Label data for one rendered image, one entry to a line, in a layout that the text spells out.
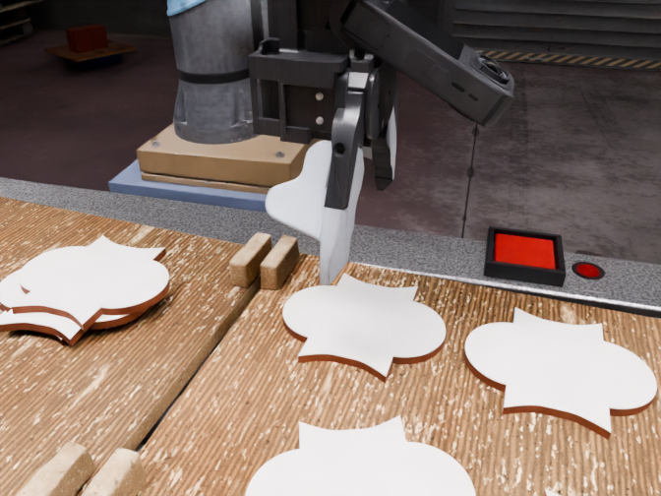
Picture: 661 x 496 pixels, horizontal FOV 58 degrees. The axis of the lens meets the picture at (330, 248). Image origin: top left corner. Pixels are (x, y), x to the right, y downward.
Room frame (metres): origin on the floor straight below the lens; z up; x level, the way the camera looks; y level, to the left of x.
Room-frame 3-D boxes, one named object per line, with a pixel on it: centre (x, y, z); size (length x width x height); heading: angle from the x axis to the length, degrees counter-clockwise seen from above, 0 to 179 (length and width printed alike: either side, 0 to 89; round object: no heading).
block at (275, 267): (0.47, 0.05, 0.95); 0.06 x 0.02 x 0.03; 162
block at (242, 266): (0.47, 0.07, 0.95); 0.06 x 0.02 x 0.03; 160
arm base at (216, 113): (0.90, 0.17, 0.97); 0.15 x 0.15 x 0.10
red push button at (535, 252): (0.52, -0.20, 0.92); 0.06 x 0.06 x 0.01; 75
